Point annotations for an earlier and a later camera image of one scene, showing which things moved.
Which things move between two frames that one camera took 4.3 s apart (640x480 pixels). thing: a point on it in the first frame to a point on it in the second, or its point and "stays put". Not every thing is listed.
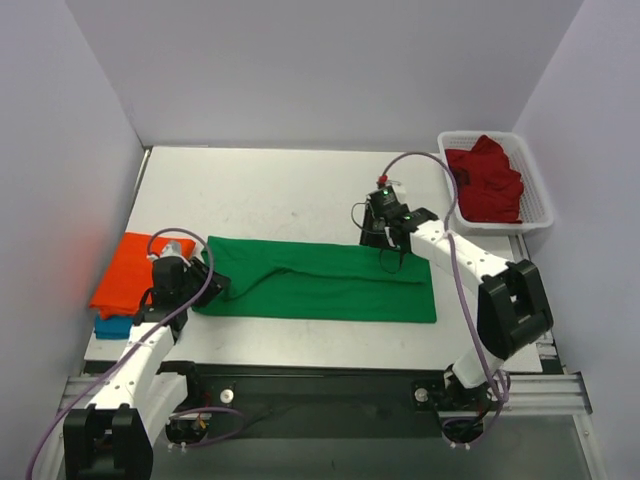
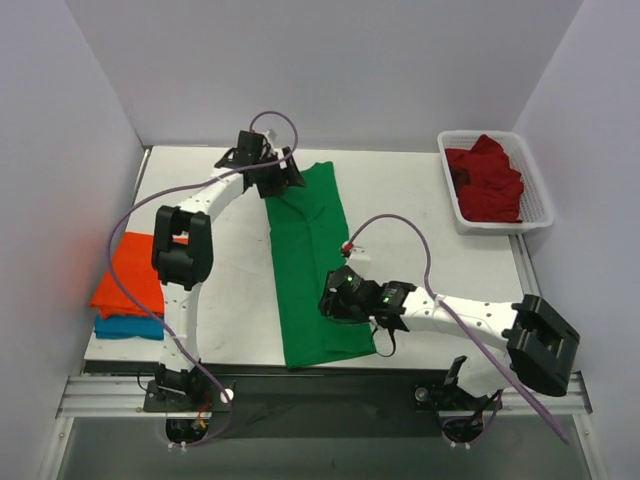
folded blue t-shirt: [115, 328] stays put
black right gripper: [373, 232] to [333, 304]
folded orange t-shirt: [129, 278] stays put
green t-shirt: [274, 278] to [309, 234]
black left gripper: [208, 282] to [279, 178]
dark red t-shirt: [488, 186] stays put
